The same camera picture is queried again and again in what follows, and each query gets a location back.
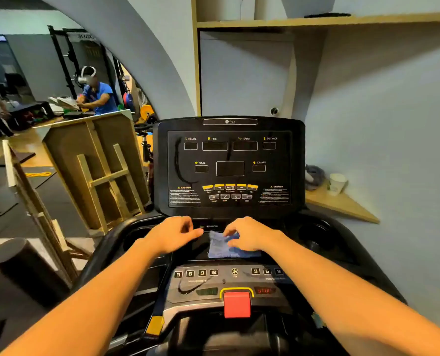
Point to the person's left hand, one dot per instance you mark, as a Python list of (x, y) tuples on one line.
[(168, 237)]

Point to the person's right hand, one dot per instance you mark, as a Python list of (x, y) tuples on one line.
[(255, 235)]

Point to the blue cleaning cloth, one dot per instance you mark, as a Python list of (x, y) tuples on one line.
[(218, 248)]

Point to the grey treadmill control panel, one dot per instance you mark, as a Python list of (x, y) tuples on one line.
[(220, 279)]

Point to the person's left forearm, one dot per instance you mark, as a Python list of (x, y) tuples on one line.
[(94, 311)]

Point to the person's right forearm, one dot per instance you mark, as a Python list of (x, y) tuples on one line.
[(353, 304)]

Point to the red safety key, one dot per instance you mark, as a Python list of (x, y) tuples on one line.
[(237, 304)]

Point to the grey crumpled cloth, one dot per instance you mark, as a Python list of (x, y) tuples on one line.
[(314, 176)]

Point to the wooden corner shelf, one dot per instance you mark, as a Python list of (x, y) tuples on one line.
[(338, 205)]

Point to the white paper cup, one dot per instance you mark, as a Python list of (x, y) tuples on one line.
[(336, 183)]

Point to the black exercise bike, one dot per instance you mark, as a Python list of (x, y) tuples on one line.
[(145, 142)]

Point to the round metal cabinet lock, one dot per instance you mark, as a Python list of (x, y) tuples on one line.
[(274, 111)]

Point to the yellow weight plate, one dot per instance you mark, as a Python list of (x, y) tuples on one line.
[(147, 112)]

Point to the large wooden easel board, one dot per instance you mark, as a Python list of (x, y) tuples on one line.
[(71, 144)]

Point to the blue weight plate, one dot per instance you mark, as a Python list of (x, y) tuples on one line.
[(128, 102)]

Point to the yellow resistance band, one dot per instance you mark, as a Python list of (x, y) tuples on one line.
[(38, 174)]

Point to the black foam roller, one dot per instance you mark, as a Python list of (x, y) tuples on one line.
[(23, 270)]

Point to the black flat bench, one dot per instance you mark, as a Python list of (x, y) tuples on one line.
[(77, 114)]

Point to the white cabinet door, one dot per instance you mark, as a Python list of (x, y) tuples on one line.
[(242, 77)]

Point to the black floor mat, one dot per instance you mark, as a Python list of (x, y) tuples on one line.
[(10, 159)]

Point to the black storage rack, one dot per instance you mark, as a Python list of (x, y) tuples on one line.
[(23, 114)]

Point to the black squat rack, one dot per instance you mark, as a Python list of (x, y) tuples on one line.
[(61, 59)]

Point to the wooden easel frame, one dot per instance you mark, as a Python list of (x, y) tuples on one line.
[(31, 203)]

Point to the wooden wall shelf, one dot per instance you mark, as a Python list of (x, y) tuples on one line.
[(316, 21)]

